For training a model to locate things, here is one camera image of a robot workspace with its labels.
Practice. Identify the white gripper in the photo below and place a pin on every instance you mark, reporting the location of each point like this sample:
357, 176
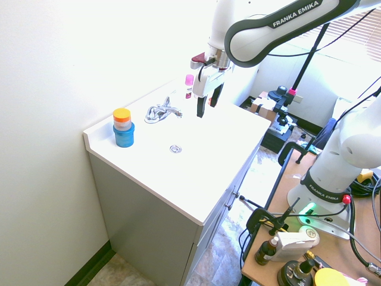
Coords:
208, 80

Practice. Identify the white Franka Panda arm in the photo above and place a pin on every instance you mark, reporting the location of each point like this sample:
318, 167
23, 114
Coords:
336, 143

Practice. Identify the pink capped white bottle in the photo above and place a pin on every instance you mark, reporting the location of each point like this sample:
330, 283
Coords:
189, 87

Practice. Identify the chrome sink faucet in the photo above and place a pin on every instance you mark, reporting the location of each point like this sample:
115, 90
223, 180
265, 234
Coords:
162, 111

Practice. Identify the cardboard box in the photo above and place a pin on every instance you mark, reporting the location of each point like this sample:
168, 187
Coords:
263, 105

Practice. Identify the chrome sink drain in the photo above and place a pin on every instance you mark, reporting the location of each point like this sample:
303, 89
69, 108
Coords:
175, 148

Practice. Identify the white sink countertop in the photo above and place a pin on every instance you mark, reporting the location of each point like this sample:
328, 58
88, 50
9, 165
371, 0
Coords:
190, 161

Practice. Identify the black storage case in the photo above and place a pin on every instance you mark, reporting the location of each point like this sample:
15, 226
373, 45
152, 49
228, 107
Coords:
275, 135

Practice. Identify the orange lidded small jar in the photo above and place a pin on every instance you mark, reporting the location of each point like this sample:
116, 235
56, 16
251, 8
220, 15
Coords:
122, 119

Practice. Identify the blue plastic jar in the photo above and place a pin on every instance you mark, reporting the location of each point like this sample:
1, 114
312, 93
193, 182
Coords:
124, 135

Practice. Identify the black C-clamp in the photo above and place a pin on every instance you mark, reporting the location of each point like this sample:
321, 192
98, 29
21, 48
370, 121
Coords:
262, 219
293, 153

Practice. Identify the grey vanity cabinet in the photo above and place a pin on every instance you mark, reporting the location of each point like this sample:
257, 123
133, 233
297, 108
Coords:
149, 232

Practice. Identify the brown glass bottle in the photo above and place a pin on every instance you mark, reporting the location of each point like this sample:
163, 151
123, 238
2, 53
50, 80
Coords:
265, 251

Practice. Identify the round white lidded tin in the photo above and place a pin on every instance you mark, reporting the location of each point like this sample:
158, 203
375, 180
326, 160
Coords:
309, 233

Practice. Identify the white box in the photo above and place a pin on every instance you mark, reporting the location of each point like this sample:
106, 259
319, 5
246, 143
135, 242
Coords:
293, 246

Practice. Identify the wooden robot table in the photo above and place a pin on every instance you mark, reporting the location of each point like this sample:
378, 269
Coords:
315, 247

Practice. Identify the black round jar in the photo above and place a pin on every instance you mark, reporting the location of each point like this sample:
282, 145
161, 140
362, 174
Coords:
294, 272

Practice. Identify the yellow round lid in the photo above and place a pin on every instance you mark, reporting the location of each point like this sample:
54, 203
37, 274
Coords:
332, 277

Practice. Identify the dark red wrist camera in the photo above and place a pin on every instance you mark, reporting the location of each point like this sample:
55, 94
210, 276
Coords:
198, 60

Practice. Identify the black camera on stand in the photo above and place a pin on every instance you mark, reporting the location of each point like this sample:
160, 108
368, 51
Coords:
281, 104

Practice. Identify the black camera stand pole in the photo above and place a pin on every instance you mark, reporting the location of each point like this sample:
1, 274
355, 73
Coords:
309, 56

